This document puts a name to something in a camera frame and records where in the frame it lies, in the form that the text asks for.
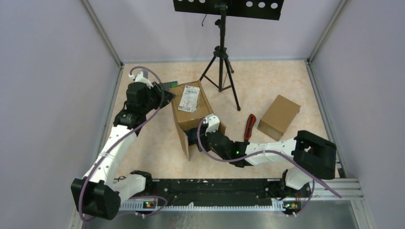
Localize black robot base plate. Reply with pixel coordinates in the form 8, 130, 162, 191
135, 178, 310, 209

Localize black tripod stand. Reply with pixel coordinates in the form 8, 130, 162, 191
199, 0, 241, 111

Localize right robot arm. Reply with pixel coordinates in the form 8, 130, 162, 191
189, 128, 337, 197

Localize grey toy brick baseplate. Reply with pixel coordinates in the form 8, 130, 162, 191
162, 81, 178, 91

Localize large cardboard box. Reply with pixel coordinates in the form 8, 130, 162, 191
169, 80, 214, 161

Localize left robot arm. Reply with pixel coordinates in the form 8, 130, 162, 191
71, 82, 175, 221

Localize red black utility knife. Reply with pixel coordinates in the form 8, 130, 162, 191
244, 114, 256, 142

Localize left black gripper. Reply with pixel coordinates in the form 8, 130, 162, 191
141, 81, 175, 113

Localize black perforated plate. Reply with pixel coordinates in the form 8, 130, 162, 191
173, 0, 284, 21

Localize grey cable duct rail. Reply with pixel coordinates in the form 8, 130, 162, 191
119, 200, 286, 211

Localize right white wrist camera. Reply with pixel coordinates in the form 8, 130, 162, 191
203, 114, 220, 134

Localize small cardboard box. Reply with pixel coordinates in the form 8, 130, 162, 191
257, 95, 301, 141

